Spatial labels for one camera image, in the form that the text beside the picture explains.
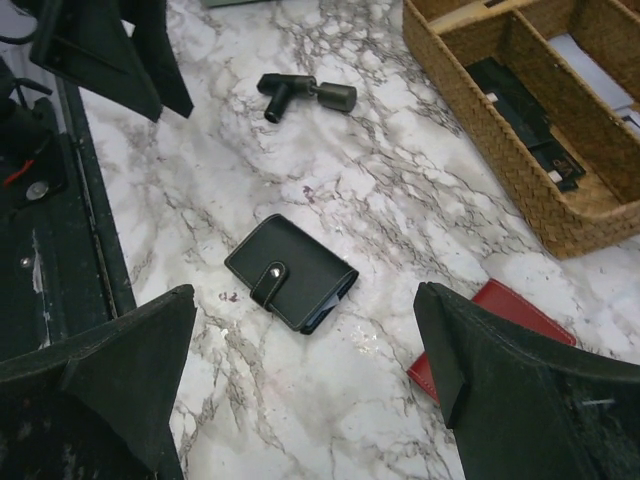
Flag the white cards in tray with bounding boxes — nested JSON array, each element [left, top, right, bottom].
[[549, 34, 639, 136]]

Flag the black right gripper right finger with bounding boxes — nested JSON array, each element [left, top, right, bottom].
[[414, 282, 639, 479]]

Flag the black mounting base rail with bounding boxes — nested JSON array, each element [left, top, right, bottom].
[[1, 61, 136, 361]]

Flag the woven wicker organizer tray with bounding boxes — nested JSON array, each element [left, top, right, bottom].
[[403, 1, 639, 258]]

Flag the red leather card holder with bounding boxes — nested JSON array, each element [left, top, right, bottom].
[[405, 278, 577, 405]]

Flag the black leather card holder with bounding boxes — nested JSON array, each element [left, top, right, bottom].
[[224, 214, 359, 335]]

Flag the black cards in tray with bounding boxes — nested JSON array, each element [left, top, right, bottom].
[[466, 57, 586, 193]]

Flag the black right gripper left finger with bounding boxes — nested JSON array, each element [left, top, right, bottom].
[[1, 284, 196, 479]]

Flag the black T-shaped tool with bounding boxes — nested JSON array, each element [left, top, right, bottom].
[[257, 73, 357, 124]]

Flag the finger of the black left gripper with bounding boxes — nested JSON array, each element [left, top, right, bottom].
[[28, 0, 194, 121]]

